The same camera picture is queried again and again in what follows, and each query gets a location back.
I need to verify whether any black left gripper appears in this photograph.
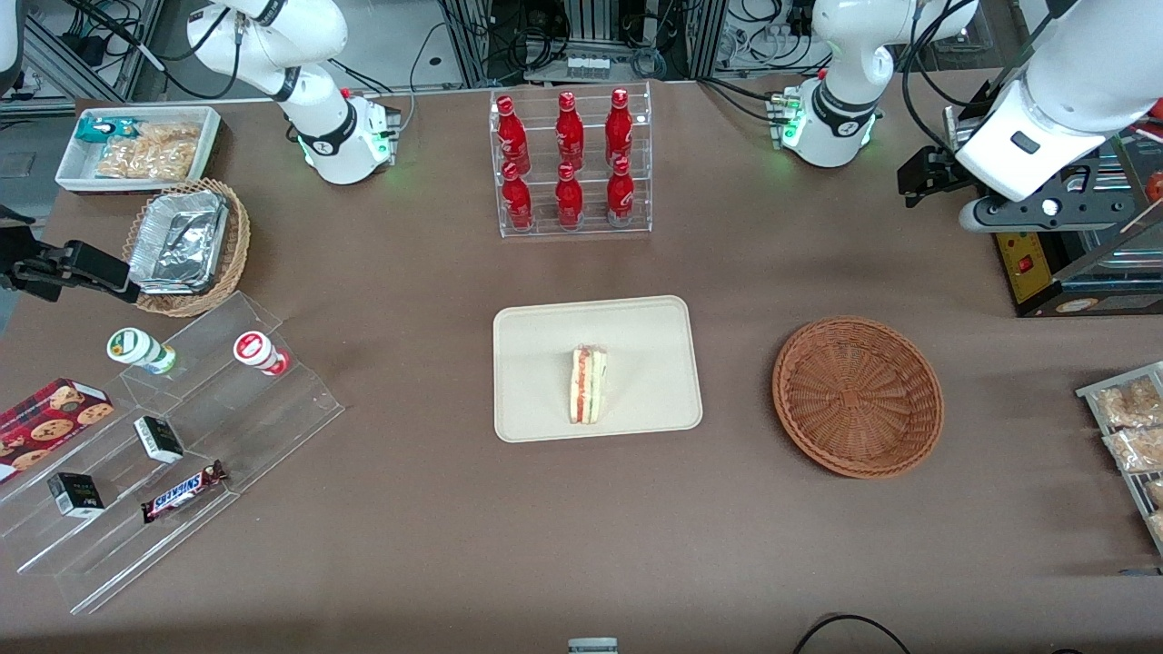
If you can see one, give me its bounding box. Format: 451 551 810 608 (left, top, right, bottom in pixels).
897 145 969 208

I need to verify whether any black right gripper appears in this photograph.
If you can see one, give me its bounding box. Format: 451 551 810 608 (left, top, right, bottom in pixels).
0 207 143 304

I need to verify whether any triangular sandwich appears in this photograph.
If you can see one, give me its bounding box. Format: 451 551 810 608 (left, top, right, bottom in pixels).
569 344 608 425

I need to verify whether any oval wicker basket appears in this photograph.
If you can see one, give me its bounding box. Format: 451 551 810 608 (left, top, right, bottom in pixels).
123 178 252 319

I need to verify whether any round brown wicker basket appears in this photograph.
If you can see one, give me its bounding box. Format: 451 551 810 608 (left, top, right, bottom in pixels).
772 315 945 480

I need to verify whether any grey tray with snack bags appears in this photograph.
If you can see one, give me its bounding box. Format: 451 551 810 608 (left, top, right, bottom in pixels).
1077 362 1163 555

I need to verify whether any beige plastic tray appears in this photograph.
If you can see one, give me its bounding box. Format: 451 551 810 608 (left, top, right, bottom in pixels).
492 295 704 444

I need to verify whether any stack of foil trays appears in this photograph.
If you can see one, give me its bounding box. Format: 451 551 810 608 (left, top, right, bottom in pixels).
127 189 230 294

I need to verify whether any green lid yogurt cup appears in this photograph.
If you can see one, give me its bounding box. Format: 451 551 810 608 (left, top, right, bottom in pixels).
106 327 177 376

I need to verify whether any white rectangular snack bin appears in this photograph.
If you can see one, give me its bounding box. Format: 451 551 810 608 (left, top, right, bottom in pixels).
55 105 224 194

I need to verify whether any clear cracker bag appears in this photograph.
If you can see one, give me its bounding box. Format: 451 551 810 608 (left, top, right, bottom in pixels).
94 138 197 181
136 122 203 148

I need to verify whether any teal snack packet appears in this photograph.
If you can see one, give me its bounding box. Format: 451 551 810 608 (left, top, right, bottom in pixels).
75 116 143 144

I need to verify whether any black food warmer machine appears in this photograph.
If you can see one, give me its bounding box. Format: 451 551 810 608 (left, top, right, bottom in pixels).
943 77 1163 319

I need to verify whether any red cookie box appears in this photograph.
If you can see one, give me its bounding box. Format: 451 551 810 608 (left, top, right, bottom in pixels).
0 378 115 484

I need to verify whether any red lid yogurt cup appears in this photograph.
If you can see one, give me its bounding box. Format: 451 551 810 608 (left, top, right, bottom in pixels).
233 331 291 377

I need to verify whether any small black box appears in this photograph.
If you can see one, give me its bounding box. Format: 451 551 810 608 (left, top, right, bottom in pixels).
47 472 105 519
134 416 184 464

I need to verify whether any clear acrylic stepped display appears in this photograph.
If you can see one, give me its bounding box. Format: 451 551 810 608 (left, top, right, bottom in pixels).
0 291 346 617

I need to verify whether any Snickers bar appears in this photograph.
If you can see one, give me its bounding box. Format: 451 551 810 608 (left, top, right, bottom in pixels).
141 460 228 524

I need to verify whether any red cola bottle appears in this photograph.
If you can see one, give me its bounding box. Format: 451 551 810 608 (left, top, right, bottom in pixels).
606 88 633 169
555 162 584 229
607 156 636 227
557 91 585 172
496 95 532 175
502 162 534 231

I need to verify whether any clear acrylic bottle rack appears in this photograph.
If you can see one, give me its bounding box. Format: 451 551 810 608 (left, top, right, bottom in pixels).
489 82 653 239

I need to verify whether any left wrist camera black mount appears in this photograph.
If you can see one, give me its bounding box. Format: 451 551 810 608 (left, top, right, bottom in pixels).
958 165 1138 236

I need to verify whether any aluminium frame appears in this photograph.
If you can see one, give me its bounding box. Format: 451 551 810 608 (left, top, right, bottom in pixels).
441 0 728 87

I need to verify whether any black cable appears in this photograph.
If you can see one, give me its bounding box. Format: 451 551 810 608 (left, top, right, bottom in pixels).
792 614 912 654

